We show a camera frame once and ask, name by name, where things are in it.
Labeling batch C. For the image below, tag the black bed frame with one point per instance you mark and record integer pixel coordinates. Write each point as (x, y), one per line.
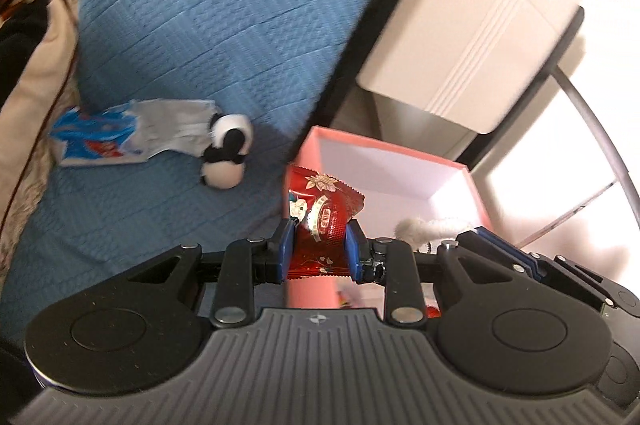
(370, 40)

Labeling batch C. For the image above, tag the blue snack packet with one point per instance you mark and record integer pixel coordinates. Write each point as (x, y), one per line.
(95, 135)

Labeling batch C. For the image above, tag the white fluffy cloth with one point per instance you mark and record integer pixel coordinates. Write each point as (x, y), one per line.
(420, 230)

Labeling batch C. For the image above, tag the pink cardboard box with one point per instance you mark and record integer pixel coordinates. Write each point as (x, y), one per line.
(400, 175)

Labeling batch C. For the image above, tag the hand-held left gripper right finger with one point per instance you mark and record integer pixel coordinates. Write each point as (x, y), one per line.
(354, 252)

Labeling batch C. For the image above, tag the red patterned snack packet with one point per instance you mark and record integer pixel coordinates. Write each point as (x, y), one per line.
(325, 215)

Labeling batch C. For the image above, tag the black curved tube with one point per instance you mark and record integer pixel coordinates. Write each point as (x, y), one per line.
(605, 140)

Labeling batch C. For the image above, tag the striped fleece blanket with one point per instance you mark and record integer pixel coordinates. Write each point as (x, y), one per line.
(30, 30)

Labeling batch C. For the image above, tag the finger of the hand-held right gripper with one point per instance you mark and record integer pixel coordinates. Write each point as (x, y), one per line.
(515, 255)

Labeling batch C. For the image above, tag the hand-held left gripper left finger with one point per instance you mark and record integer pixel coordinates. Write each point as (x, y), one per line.
(287, 252)

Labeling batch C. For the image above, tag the panda plush toy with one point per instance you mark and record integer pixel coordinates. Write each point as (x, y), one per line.
(227, 145)

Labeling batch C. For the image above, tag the blue quilted bedsheet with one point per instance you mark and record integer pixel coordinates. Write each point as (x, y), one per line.
(200, 5)

